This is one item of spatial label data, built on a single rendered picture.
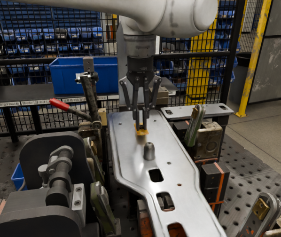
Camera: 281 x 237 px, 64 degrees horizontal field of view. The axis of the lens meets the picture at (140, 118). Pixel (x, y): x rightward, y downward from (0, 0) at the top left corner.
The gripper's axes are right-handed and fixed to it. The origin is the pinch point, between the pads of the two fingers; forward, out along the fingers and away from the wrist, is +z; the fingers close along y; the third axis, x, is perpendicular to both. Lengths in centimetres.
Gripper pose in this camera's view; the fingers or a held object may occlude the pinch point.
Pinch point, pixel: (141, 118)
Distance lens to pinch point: 73.0
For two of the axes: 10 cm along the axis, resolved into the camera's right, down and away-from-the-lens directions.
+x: -1.9, -4.4, 8.8
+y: 9.8, -1.0, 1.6
